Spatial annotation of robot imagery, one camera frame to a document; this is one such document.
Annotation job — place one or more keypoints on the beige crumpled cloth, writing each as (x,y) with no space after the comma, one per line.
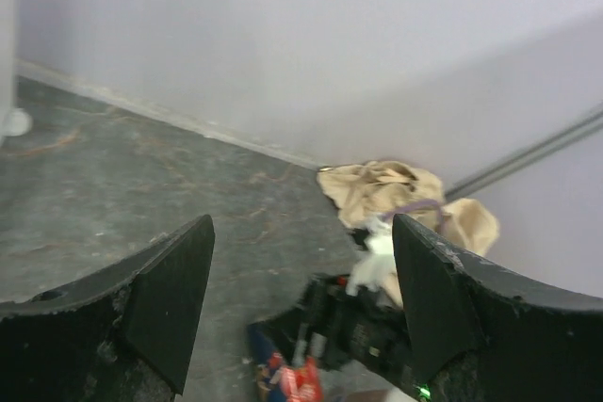
(387,188)

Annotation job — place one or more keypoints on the white plastic cube cabinet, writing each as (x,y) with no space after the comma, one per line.
(14,120)

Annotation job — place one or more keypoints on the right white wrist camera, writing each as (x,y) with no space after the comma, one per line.
(377,270)

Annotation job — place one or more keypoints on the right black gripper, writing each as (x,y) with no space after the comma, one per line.
(354,328)

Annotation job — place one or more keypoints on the dark blue food can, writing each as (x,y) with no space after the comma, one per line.
(277,377)

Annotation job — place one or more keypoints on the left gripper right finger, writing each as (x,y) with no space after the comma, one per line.
(481,332)

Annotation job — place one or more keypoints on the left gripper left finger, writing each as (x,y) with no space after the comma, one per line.
(123,333)

